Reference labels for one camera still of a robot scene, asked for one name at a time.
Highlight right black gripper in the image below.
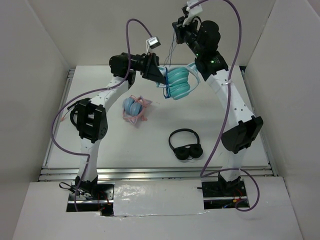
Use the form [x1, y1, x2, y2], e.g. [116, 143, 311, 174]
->
[171, 14, 202, 57]

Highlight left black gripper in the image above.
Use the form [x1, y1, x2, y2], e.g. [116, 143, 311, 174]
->
[121, 52, 168, 86]

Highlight blue headphone cable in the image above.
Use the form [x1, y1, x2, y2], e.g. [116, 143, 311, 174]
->
[162, 29, 180, 100]

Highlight teal cat ear headphones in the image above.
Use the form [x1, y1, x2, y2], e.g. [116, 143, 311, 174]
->
[156, 62, 201, 101]

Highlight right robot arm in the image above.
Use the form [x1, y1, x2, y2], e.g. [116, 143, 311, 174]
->
[172, 16, 264, 196]

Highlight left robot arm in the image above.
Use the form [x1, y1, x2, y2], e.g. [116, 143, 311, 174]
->
[75, 52, 165, 200]

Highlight pink blue cat headphones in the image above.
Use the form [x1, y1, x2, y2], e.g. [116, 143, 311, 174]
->
[122, 95, 153, 125]

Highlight small black headphones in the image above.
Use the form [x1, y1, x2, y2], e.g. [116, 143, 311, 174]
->
[168, 128, 204, 161]

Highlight white taped cover plate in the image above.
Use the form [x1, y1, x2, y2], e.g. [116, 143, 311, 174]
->
[113, 179, 205, 217]

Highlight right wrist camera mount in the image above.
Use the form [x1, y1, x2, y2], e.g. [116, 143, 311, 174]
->
[182, 0, 203, 27]

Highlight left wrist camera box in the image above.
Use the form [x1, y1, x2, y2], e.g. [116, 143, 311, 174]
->
[145, 36, 161, 54]

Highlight large black wired headphones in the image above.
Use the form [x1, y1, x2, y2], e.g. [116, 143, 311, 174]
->
[67, 101, 79, 127]

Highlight aluminium rail frame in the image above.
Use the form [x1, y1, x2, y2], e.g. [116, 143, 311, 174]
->
[38, 65, 273, 182]

